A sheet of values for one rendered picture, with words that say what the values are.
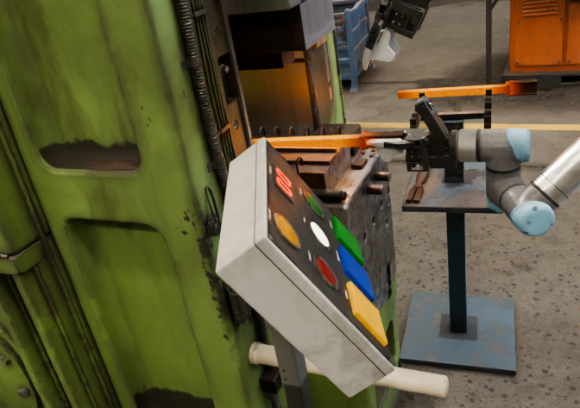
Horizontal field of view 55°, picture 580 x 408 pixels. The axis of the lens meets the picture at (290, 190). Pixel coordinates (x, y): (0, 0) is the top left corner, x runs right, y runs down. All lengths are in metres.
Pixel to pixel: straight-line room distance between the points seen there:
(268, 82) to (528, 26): 3.40
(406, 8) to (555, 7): 3.77
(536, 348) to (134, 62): 1.75
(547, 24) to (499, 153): 3.58
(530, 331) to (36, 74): 1.88
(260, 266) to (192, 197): 0.44
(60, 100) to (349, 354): 0.81
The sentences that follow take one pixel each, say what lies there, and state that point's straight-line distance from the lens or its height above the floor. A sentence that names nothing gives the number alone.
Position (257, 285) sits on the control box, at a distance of 0.70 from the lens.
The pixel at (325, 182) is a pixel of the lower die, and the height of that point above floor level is 0.95.
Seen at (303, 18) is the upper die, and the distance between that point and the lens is 1.22.
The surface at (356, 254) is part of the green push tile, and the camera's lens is 0.97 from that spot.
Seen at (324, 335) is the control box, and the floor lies 1.04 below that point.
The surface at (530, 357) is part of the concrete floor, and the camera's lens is 2.25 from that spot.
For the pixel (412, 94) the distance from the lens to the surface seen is 1.96.
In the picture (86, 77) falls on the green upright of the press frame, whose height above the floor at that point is 1.31.
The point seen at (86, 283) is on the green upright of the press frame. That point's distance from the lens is 1.45.
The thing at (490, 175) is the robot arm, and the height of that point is 0.94.
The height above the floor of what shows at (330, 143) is 1.01.
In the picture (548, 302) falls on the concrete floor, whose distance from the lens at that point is 2.50.
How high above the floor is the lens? 1.54
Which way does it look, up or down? 26 degrees down
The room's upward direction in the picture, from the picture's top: 10 degrees counter-clockwise
